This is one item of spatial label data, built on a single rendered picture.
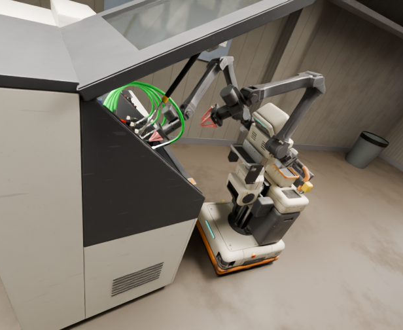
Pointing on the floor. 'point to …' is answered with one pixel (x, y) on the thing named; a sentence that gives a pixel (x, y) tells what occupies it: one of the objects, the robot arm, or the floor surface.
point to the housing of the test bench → (32, 165)
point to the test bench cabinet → (133, 265)
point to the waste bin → (366, 149)
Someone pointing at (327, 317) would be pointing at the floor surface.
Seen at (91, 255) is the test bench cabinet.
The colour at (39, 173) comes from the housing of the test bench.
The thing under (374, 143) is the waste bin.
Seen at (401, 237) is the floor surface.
